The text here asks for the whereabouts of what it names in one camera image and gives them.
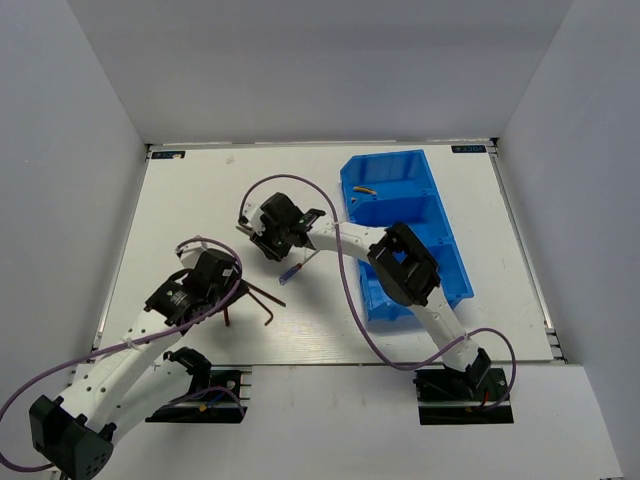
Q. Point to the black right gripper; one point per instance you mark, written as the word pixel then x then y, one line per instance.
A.
pixel 263 242

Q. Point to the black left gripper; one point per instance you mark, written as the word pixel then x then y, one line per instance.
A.
pixel 230 286

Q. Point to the blue red screwdriver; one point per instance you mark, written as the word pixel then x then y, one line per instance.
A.
pixel 292 271

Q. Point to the small brown hex key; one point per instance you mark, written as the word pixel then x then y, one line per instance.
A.
pixel 263 299

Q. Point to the yellow black pliers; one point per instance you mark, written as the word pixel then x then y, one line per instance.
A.
pixel 365 190

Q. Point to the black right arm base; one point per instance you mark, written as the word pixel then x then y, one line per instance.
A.
pixel 442 401

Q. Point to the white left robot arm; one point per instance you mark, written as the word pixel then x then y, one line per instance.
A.
pixel 77 430

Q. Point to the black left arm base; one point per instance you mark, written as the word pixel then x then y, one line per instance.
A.
pixel 226 403

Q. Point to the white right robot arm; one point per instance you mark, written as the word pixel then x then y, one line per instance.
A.
pixel 406 271

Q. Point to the left corner label sticker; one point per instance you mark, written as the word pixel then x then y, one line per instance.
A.
pixel 171 154

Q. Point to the corner label sticker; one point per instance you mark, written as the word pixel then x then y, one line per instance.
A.
pixel 171 154
pixel 468 149

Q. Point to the right corner label sticker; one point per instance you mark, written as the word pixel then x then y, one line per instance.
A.
pixel 468 149

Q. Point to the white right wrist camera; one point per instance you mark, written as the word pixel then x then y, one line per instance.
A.
pixel 251 219

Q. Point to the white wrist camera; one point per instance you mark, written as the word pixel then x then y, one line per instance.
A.
pixel 189 253
pixel 251 219

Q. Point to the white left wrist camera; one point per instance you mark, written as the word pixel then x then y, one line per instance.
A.
pixel 189 253

